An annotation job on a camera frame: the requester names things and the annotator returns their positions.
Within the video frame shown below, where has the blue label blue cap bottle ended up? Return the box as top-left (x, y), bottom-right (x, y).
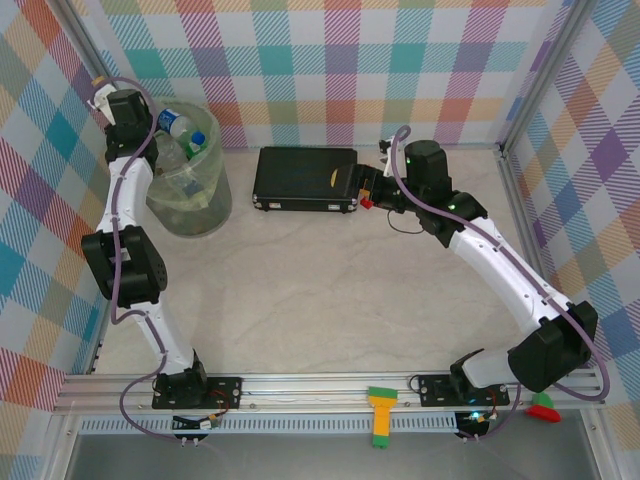
top-left (157, 107), bottom-right (194, 139)

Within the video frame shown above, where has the translucent green waste bin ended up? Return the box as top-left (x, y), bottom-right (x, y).
top-left (144, 99), bottom-right (234, 239)

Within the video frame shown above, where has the black hard case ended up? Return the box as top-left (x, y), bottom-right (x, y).
top-left (252, 146), bottom-right (360, 215)

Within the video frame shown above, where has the yellow and green brick block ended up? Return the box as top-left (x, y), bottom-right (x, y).
top-left (367, 385), bottom-right (399, 451)

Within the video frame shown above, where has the red and green toy brick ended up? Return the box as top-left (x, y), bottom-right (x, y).
top-left (524, 391), bottom-right (562, 424)

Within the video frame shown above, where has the grey metal panel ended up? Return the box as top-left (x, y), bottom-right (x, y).
top-left (64, 432), bottom-right (601, 480)

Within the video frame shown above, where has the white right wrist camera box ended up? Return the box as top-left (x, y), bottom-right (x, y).
top-left (378, 138), bottom-right (396, 176)

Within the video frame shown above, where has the aluminium back rail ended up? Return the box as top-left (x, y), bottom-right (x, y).
top-left (222, 143), bottom-right (504, 152)

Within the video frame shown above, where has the aluminium frame post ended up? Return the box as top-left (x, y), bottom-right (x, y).
top-left (62, 0), bottom-right (132, 116)
top-left (499, 0), bottom-right (599, 151)

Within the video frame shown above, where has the aluminium side rail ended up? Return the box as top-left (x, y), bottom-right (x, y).
top-left (494, 144), bottom-right (574, 371)

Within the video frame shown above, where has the aluminium frame rail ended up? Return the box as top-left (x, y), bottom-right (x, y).
top-left (53, 369), bottom-right (609, 415)

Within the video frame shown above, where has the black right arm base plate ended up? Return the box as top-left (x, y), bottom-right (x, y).
top-left (417, 373), bottom-right (512, 409)

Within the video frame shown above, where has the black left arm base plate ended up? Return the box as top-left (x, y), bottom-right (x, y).
top-left (151, 375), bottom-right (245, 412)

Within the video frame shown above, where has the grey slotted cable duct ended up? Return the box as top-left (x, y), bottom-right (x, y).
top-left (79, 417), bottom-right (461, 435)

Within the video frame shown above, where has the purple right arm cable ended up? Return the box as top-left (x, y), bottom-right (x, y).
top-left (389, 124), bottom-right (611, 444)

